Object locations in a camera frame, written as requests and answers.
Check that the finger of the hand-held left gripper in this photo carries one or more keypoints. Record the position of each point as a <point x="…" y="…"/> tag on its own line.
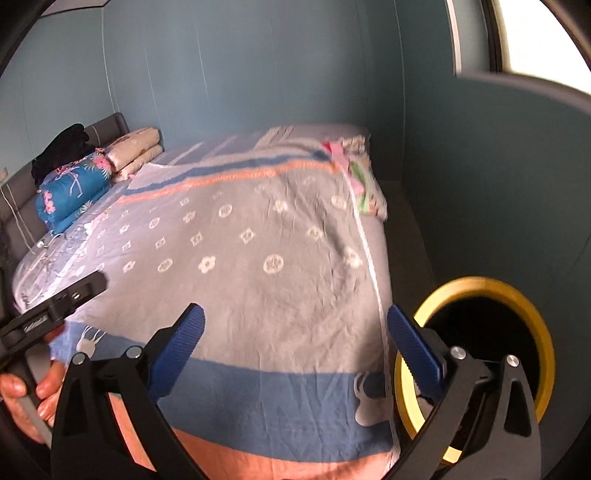
<point x="74" y="295"/>

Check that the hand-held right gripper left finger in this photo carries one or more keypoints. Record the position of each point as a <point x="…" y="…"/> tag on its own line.
<point x="178" y="350"/>

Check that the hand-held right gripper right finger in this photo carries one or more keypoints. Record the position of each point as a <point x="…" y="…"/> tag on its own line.
<point x="413" y="355"/>

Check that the yellow rimmed trash bin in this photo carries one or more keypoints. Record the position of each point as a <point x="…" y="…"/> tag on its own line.
<point x="489" y="323"/>

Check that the person's left hand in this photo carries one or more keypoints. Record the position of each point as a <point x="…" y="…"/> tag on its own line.
<point x="51" y="383"/>

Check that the pale patterned bedsheet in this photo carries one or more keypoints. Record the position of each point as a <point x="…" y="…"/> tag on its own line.
<point x="69" y="258"/>

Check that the blue floral folded quilt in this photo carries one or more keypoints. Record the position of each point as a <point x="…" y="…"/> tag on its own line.
<point x="74" y="191"/>

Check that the black clothing pile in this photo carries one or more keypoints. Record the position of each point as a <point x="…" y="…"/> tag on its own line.
<point x="64" y="147"/>

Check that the beige folded quilt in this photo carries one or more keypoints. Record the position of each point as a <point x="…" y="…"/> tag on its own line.
<point x="136" y="150"/>

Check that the grey upholstered headboard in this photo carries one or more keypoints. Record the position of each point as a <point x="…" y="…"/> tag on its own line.
<point x="111" y="127"/>

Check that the pink floral cloth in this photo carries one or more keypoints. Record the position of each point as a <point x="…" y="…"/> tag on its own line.
<point x="364" y="184"/>

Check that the window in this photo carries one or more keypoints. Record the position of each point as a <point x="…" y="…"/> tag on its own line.
<point x="535" y="37"/>

